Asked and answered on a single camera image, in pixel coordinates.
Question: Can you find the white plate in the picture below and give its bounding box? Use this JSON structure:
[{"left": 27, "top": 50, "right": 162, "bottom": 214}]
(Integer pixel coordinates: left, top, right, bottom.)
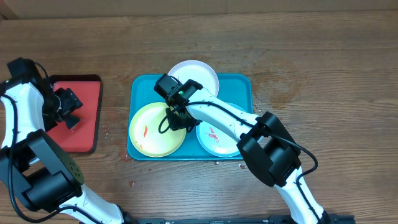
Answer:
[{"left": 168, "top": 60, "right": 220, "bottom": 96}]

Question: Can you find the yellow plate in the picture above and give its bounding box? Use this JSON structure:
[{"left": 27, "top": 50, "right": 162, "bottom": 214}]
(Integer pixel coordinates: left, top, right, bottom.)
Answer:
[{"left": 129, "top": 102, "right": 187, "bottom": 157}]

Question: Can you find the blue plastic tray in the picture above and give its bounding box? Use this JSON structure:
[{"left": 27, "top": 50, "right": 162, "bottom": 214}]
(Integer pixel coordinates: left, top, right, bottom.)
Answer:
[{"left": 127, "top": 73, "right": 254, "bottom": 161}]

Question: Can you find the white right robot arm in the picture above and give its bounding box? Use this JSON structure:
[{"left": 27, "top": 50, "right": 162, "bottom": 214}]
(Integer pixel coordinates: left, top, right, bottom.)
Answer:
[{"left": 164, "top": 86, "right": 331, "bottom": 223}]

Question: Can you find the black tray with red liquid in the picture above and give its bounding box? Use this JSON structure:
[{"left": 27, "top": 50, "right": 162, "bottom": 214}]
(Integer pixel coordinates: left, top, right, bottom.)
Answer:
[{"left": 47, "top": 74, "right": 103, "bottom": 154}]

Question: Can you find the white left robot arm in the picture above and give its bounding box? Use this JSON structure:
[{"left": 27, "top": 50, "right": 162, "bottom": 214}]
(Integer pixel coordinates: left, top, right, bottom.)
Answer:
[{"left": 1, "top": 77, "right": 130, "bottom": 223}]

